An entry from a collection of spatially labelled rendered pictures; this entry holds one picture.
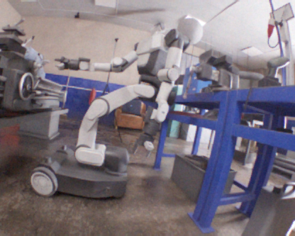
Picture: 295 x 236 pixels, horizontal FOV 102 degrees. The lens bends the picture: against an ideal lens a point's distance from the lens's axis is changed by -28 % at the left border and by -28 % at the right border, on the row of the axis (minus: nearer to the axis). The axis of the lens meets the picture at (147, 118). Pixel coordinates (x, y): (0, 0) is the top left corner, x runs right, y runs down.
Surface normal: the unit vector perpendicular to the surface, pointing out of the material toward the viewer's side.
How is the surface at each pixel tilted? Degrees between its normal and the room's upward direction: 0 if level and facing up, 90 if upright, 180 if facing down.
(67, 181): 90
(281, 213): 90
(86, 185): 90
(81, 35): 90
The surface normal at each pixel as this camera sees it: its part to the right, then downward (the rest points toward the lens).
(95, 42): 0.23, 0.08
